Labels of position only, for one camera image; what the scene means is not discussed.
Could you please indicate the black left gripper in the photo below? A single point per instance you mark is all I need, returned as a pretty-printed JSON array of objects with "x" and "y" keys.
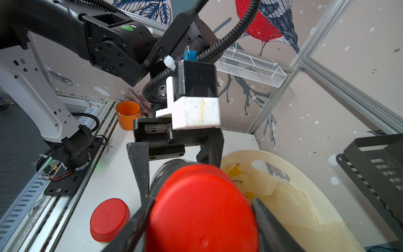
[{"x": 155, "y": 139}]

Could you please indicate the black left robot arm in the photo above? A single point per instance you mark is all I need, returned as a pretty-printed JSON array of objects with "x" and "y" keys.
[{"x": 109, "y": 40}]

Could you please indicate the cream waste bin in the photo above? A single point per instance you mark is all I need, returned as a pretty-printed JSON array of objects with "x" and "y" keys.
[{"x": 334, "y": 235}]

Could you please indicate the orange cup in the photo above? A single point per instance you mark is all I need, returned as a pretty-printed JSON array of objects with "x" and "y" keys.
[{"x": 127, "y": 112}]

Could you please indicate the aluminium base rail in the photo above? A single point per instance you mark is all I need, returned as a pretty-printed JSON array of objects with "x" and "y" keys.
[{"x": 27, "y": 198}]

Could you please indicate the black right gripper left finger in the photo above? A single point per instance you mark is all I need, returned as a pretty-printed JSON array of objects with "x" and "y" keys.
[{"x": 129, "y": 236}]

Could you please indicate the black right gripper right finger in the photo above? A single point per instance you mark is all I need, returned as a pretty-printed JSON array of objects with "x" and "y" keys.
[{"x": 273, "y": 237}]

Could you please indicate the left red-lidded glass jar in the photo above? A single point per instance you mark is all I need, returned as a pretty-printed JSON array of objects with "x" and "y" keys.
[{"x": 108, "y": 219}]

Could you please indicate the black wall basket shelf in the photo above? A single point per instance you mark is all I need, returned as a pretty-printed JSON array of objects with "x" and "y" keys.
[{"x": 375, "y": 165}]

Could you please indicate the red jar lid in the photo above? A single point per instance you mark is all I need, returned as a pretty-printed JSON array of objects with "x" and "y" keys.
[{"x": 200, "y": 209}]

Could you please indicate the white wire mesh basket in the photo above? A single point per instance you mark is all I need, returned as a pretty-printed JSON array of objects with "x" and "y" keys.
[{"x": 239, "y": 63}]

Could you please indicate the glass jar with tea leaves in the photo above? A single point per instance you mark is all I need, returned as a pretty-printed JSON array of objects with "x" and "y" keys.
[{"x": 164, "y": 172}]

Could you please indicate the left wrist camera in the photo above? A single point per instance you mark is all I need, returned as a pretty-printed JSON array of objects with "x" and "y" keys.
[{"x": 192, "y": 94}]

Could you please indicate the yellowish bin liner bag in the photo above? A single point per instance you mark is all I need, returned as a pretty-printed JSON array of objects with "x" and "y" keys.
[{"x": 289, "y": 205}]

